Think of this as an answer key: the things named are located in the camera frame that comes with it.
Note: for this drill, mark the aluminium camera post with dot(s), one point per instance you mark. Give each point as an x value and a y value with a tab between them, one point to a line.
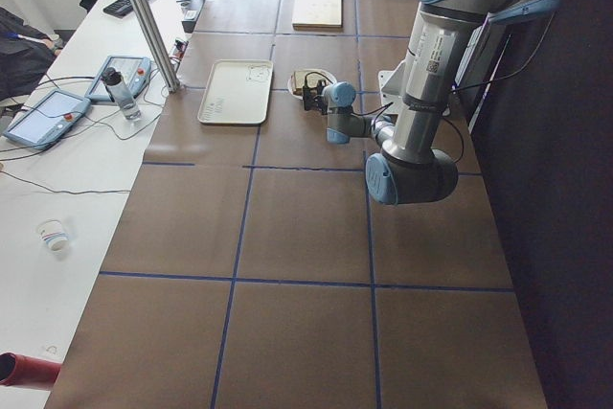
155	43

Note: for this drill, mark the clear water bottle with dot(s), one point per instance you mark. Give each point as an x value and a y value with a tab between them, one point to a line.
119	93

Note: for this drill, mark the wooden cutting board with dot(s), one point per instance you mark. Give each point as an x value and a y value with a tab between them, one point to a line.
317	13

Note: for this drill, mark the teach pendant tablet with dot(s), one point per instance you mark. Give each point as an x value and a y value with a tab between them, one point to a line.
135	71
48	120

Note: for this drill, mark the near teach pendant tablet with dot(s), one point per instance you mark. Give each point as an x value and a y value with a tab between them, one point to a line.
48	120

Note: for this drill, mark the red cylinder object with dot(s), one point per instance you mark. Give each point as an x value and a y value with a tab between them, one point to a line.
28	372

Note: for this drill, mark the white round plate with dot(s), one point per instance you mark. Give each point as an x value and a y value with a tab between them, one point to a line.
313	77

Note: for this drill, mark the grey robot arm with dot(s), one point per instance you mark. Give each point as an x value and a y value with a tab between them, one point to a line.
407	169

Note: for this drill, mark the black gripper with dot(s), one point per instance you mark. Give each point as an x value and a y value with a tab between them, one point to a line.
313	102

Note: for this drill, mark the cream bear serving tray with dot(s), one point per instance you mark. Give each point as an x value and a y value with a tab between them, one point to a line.
237	92

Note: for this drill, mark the far teach pendant tablet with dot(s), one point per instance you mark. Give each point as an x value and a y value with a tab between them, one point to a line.
135	71

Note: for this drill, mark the paper cup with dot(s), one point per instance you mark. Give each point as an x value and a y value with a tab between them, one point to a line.
52	233

